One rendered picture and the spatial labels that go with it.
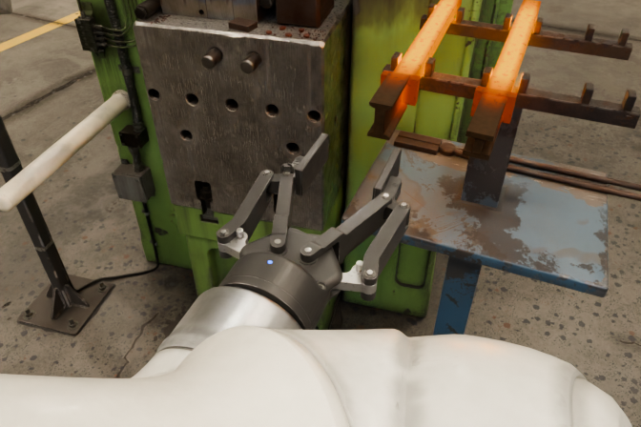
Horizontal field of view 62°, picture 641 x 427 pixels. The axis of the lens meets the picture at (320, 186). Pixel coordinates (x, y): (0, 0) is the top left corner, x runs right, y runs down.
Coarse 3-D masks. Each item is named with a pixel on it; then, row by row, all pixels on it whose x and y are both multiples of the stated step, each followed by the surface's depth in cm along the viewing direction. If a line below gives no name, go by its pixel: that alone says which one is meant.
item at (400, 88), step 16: (448, 0) 88; (432, 16) 82; (448, 16) 82; (432, 32) 77; (416, 48) 73; (432, 48) 74; (400, 64) 69; (416, 64) 69; (384, 80) 63; (400, 80) 63; (416, 80) 64; (384, 96) 59; (400, 96) 64; (416, 96) 65; (384, 112) 59; (400, 112) 64; (384, 128) 60
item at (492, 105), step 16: (528, 0) 88; (528, 16) 82; (512, 32) 77; (528, 32) 77; (512, 48) 73; (496, 64) 69; (512, 64) 69; (496, 80) 65; (512, 80) 65; (480, 96) 62; (496, 96) 61; (512, 96) 60; (480, 112) 58; (496, 112) 58; (480, 128) 55; (496, 128) 55; (480, 144) 55
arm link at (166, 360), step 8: (160, 352) 32; (168, 352) 31; (176, 352) 31; (184, 352) 31; (152, 360) 31; (160, 360) 31; (168, 360) 30; (176, 360) 30; (144, 368) 31; (152, 368) 30; (160, 368) 30; (168, 368) 30; (136, 376) 30; (144, 376) 29
